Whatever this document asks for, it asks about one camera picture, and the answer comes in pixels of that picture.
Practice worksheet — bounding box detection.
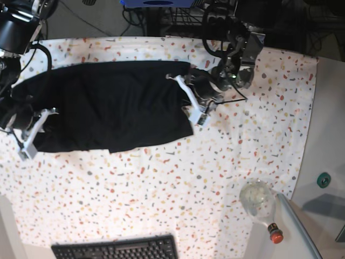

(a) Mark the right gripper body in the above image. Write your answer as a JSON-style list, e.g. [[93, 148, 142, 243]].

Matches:
[[1, 104, 43, 138]]

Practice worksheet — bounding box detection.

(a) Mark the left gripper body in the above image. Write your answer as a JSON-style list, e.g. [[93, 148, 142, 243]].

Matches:
[[185, 69, 229, 112]]

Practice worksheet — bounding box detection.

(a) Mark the black t-shirt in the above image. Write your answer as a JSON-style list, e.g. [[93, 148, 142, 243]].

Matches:
[[12, 61, 193, 153]]

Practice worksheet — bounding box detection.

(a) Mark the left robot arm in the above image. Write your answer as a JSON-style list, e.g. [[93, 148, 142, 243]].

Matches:
[[184, 2, 265, 113]]

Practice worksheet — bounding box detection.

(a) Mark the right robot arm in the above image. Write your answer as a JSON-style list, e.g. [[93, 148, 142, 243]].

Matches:
[[1, 1, 58, 134]]

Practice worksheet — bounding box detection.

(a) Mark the blue box with oval hole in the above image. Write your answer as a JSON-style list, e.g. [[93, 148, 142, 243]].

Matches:
[[120, 0, 194, 8]]

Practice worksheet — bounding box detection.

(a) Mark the terrazzo pattern tablecloth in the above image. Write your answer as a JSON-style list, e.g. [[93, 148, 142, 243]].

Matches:
[[1, 47, 318, 258]]

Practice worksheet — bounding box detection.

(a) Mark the clear plastic bottle orange cap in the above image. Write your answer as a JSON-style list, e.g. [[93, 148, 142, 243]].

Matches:
[[239, 180, 284, 244]]

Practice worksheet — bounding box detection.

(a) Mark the green tape roll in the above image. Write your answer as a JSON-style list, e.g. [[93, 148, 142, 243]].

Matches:
[[316, 172, 332, 188]]

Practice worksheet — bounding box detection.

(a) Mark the black computer keyboard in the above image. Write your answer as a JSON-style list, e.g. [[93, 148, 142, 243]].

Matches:
[[51, 235, 178, 259]]

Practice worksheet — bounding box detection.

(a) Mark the grey laptop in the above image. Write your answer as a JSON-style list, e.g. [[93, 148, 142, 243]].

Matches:
[[272, 194, 344, 258]]

